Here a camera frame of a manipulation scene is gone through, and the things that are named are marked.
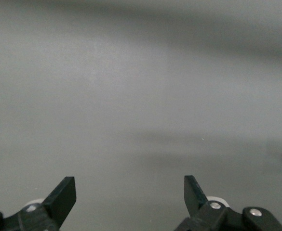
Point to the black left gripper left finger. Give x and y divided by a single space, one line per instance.
61 197

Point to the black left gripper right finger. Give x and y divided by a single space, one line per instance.
193 199

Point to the dark grey table cover sheet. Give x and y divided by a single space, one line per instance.
131 84

